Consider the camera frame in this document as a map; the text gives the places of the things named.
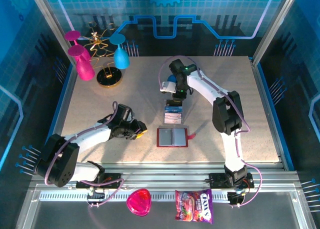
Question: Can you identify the dark credit card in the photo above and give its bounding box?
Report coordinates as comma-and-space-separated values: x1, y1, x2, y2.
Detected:
166, 98, 183, 107

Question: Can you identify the blue credit card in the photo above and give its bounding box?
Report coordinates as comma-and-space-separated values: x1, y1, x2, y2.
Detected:
164, 105, 183, 114

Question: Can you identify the white VIP card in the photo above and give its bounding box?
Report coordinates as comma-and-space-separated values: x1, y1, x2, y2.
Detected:
163, 112, 183, 125

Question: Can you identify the red leather card holder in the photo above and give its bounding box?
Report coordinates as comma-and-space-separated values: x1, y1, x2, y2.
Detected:
156, 127, 196, 148

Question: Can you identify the gold glass holder stand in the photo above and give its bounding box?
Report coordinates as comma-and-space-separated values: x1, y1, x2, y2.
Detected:
82, 21, 125, 89

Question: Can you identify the blue wine glass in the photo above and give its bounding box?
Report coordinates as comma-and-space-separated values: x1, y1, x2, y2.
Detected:
109, 34, 131, 70

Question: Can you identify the pink heart-shaped bowl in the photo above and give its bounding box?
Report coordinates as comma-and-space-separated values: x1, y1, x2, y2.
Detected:
126, 188, 152, 217

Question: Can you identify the small black electronics module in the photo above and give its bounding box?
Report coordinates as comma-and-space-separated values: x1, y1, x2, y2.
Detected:
227, 191, 247, 206
87, 190, 106, 202

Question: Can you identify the pink wine glass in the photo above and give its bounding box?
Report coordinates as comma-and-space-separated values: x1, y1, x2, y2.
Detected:
67, 44, 96, 82
64, 30, 91, 62

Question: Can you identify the purple candy bag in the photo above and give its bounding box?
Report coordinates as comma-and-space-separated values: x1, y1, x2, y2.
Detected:
174, 188, 214, 225

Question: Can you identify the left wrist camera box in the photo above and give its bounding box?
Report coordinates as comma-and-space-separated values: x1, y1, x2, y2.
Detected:
116, 103, 136, 122

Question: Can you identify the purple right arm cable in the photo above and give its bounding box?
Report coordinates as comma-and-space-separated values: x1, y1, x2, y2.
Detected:
158, 55, 263, 209

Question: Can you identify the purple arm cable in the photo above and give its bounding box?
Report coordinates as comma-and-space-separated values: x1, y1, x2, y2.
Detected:
44, 101, 126, 210
158, 55, 263, 209

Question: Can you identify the aluminium frame beam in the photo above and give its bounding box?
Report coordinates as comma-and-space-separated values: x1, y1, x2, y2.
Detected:
29, 162, 301, 190

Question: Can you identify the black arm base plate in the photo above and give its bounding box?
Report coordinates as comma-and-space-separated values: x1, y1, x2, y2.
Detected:
75, 172, 123, 190
208, 172, 255, 190

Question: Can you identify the slotted white cable duct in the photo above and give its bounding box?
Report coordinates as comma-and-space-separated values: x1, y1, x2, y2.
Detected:
39, 190, 230, 202

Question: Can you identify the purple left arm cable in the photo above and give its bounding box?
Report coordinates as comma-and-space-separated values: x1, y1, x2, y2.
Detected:
44, 101, 126, 210

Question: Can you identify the aluminium frame post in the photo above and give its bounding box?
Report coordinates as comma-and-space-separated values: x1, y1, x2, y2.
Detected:
251, 0, 302, 65
27, 0, 79, 66

